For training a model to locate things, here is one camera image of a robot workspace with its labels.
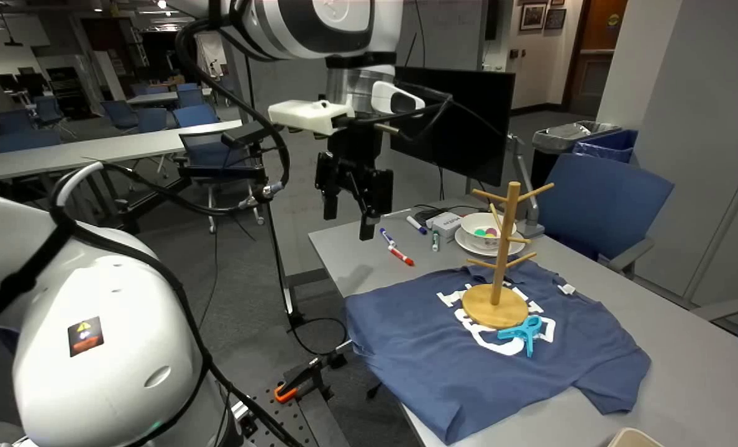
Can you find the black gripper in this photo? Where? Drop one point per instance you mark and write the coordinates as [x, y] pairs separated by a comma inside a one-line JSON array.
[[349, 164]]

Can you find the blue plastic clothes peg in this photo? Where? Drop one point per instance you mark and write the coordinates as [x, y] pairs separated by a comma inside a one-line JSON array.
[[525, 331]]

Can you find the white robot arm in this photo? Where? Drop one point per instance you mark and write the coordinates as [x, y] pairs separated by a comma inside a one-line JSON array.
[[106, 350]]

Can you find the wooden mug tree stand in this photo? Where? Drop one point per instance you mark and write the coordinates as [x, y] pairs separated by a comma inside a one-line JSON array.
[[498, 303]]

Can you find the blue marker pen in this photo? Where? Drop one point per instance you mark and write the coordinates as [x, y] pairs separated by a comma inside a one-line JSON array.
[[388, 240]]

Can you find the red marker pen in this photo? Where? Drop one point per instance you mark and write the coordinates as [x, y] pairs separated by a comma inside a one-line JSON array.
[[401, 257]]

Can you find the small white cardboard box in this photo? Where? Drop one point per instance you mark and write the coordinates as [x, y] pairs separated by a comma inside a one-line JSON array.
[[443, 221]]

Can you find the white plate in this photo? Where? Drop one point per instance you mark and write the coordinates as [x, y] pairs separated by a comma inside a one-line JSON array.
[[482, 246]]

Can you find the white bowl with toys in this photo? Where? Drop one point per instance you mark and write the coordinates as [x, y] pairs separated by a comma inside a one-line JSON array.
[[482, 226]]

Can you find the black computer monitor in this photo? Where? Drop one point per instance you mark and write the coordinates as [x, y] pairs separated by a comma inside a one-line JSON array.
[[467, 127]]

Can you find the blue t-shirt with print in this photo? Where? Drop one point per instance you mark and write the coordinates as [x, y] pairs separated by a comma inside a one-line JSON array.
[[459, 377]]

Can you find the orange black clamp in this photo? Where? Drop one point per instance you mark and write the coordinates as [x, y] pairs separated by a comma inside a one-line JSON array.
[[298, 380]]

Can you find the blue office chair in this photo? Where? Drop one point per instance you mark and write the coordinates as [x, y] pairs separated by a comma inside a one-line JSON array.
[[601, 206]]

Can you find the blue recycling bin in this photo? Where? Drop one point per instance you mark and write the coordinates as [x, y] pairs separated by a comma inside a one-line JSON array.
[[610, 146]]

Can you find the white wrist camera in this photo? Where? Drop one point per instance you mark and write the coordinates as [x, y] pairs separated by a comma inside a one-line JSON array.
[[325, 117]]

